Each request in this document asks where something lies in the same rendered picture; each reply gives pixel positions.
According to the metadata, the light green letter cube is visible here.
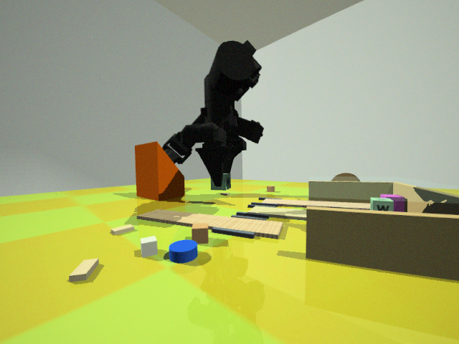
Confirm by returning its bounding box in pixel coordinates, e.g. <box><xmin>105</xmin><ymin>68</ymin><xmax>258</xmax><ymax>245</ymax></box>
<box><xmin>211</xmin><ymin>173</ymin><xmax>231</xmax><ymax>191</ymax></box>

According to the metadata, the white cube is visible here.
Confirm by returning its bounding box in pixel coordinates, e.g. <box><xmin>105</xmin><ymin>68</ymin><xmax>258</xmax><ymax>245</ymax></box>
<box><xmin>140</xmin><ymin>236</ymin><xmax>158</xmax><ymax>258</ymax></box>

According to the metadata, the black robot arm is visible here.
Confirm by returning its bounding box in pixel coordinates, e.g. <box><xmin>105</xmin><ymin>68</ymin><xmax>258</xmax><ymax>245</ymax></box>
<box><xmin>163</xmin><ymin>40</ymin><xmax>264</xmax><ymax>164</ymax></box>

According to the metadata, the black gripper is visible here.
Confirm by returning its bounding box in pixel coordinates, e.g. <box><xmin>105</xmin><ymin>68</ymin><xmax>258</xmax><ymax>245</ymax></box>
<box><xmin>181</xmin><ymin>100</ymin><xmax>247</xmax><ymax>187</ymax></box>

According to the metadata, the blue cylinder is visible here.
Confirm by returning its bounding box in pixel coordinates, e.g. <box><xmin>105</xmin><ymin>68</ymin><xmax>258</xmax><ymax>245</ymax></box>
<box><xmin>169</xmin><ymin>239</ymin><xmax>198</xmax><ymax>264</ymax></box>

